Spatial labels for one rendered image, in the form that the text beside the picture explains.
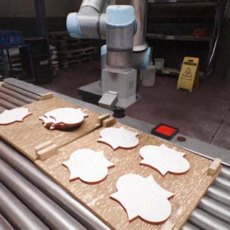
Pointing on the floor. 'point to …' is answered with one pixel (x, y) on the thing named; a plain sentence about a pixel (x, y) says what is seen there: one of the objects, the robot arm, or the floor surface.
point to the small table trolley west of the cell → (11, 61)
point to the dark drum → (37, 59)
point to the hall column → (40, 9)
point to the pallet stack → (71, 49)
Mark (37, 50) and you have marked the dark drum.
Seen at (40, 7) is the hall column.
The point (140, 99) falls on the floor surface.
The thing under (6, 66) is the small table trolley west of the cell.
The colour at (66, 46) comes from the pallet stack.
